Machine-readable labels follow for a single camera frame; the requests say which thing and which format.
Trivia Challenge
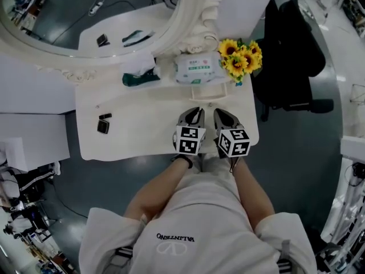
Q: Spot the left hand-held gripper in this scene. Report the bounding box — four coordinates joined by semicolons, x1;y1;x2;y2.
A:
172;106;207;156

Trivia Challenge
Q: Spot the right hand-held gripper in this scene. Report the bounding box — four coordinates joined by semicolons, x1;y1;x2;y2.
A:
214;108;252;159

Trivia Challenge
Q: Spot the small white drawer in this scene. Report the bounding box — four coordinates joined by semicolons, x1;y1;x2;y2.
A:
189;81;229;108

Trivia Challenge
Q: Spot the white dressing table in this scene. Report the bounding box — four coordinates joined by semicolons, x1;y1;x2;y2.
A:
74;53;259;162

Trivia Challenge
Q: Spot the small black square compact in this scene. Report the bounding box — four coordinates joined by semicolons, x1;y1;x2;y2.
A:
96;119;111;135

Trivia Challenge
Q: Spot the person's right forearm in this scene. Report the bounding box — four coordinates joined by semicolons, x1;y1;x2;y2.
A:
232;158;276;228

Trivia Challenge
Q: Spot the person's left forearm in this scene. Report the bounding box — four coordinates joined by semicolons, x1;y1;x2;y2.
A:
124;157;194;225

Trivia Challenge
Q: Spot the black wristband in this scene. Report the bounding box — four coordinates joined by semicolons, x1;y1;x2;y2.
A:
171;154;194;170

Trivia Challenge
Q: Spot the white wet wipes packet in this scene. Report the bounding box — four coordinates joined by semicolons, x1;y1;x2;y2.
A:
174;53;226;86

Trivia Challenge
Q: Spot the yellow sunflower bouquet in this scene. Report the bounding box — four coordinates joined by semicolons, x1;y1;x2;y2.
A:
218;38;263;87

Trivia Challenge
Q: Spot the person's white shirt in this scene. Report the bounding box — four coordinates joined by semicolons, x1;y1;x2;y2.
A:
78;155;318;274

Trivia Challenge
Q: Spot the black office chair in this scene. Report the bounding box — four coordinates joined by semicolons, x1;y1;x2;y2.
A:
250;0;335;123

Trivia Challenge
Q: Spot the white shelf unit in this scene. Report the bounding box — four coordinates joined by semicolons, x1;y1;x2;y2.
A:
319;135;365;271

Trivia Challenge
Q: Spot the black wrist cord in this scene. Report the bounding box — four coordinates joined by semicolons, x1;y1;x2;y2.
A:
229;156;244;174

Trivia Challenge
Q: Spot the oval mirror ornate white frame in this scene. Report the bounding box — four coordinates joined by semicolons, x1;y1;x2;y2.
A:
0;0;224;82

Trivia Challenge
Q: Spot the grey striped shoulder strap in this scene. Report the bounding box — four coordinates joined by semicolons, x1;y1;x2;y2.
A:
109;245;135;274
275;239;293;274

